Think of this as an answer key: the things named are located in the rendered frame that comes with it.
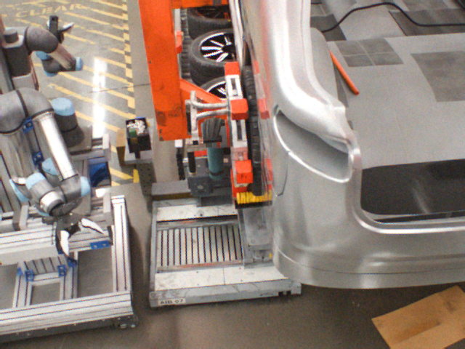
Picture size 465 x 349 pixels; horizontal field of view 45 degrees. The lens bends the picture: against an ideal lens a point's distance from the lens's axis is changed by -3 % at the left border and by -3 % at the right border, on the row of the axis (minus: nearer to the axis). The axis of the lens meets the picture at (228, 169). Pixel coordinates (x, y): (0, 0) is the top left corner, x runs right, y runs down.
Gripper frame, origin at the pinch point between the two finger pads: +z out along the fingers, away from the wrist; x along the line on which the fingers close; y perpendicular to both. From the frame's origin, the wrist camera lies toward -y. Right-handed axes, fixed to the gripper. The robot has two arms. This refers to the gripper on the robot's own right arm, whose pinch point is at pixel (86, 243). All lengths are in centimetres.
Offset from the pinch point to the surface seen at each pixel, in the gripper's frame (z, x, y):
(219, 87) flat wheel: -92, -174, 95
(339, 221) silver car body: 55, -60, -32
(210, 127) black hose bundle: -26, -86, 17
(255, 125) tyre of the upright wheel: -10, -97, 6
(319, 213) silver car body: 48, -57, -32
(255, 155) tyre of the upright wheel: -2, -93, 17
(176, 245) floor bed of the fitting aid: -22, -82, 118
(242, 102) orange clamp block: -20, -96, 1
